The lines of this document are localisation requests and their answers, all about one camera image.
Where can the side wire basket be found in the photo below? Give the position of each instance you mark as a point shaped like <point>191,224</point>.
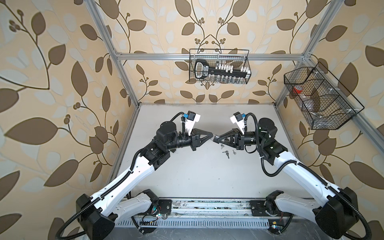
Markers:
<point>323,92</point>

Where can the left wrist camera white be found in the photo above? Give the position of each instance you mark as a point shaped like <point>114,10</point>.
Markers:
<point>190,119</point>

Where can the black padlock front keys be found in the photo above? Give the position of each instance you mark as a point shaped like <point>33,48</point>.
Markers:
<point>214,137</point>

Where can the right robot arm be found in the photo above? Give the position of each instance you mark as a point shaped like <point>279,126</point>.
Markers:
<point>333,209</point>

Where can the red capped item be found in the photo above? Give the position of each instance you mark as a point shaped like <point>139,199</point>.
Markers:
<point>297,90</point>

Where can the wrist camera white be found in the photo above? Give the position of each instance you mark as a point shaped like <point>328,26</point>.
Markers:
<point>239,119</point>
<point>190,119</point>

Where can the black socket set holder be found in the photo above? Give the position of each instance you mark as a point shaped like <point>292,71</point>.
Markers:
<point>202,69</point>

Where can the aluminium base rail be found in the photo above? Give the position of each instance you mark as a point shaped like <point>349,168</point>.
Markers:
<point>147,214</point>

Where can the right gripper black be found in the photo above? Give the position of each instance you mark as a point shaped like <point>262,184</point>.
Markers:
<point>238,144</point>

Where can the back wire basket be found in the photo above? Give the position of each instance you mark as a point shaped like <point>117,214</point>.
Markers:
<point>235,57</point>

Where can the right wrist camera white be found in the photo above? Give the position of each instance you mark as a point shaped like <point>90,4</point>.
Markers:
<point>239,119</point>

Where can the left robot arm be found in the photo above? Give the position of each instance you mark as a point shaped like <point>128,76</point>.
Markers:
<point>97,213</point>

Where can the clear plastic bag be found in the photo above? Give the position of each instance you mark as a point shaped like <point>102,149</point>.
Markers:
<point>320,120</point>

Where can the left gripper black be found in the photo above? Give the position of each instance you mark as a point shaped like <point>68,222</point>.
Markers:
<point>194,140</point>

